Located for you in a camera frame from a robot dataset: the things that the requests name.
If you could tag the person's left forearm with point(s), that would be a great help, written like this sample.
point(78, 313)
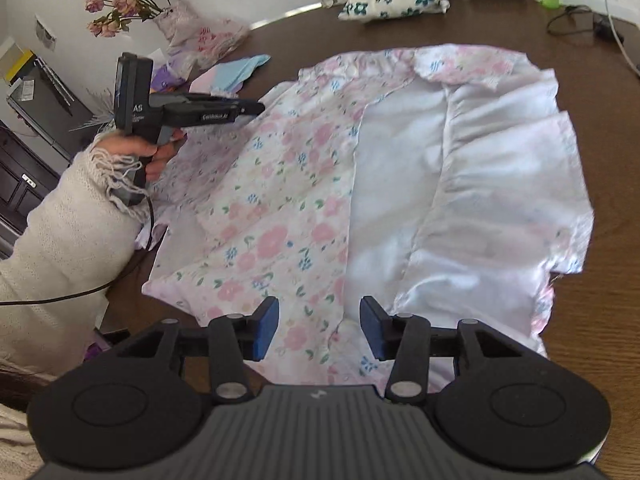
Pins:
point(65, 240)

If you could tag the grey appliance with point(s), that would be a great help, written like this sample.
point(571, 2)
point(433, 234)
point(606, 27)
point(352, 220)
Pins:
point(45, 105)

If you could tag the floral clear plastic bag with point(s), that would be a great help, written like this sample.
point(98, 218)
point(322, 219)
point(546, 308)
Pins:
point(215, 40)

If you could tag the pink artificial flowers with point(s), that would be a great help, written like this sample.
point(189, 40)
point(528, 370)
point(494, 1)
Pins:
point(117, 2)

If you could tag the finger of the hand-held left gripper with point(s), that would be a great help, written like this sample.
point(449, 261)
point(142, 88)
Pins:
point(250, 108)

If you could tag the person's left hand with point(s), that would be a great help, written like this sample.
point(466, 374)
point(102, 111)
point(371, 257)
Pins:
point(125, 146)

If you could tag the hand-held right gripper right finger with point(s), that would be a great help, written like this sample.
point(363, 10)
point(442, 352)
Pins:
point(371, 330)

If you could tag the person's white sweater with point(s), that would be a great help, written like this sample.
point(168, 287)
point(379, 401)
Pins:
point(15, 435)

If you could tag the wrapped flower vase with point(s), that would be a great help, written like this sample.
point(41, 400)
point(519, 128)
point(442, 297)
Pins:
point(175, 25)

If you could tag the dark wooden cabinet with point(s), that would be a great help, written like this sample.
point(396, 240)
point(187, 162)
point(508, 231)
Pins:
point(20, 180)

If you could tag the pink floral shirt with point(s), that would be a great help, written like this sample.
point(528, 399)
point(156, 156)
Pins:
point(380, 175)

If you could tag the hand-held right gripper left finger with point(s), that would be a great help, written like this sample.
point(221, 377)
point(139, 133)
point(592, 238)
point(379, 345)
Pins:
point(267, 330)

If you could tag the pink blue purple cloth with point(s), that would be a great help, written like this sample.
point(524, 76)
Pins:
point(230, 72)

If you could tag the yellow and white box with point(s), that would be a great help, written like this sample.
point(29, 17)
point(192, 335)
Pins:
point(15, 60)

